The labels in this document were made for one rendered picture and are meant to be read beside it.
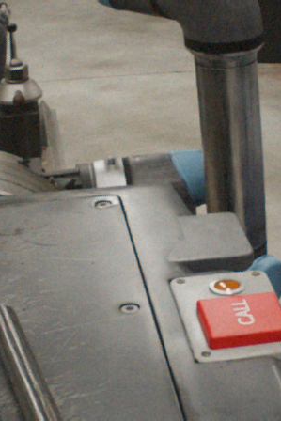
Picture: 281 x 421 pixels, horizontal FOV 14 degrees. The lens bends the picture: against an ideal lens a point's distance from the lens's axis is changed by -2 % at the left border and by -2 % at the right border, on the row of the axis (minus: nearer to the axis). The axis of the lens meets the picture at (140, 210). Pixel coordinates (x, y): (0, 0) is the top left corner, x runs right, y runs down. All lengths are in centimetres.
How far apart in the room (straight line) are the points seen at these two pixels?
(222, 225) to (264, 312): 19
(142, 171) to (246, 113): 20
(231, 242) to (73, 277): 14
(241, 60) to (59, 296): 54
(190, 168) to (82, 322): 69
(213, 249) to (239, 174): 45
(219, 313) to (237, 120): 57
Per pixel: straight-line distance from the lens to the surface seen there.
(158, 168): 153
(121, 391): 78
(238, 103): 139
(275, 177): 457
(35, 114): 183
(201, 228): 101
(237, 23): 135
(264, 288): 91
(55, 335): 85
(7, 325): 82
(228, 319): 84
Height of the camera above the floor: 166
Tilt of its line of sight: 23 degrees down
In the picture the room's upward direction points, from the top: 3 degrees counter-clockwise
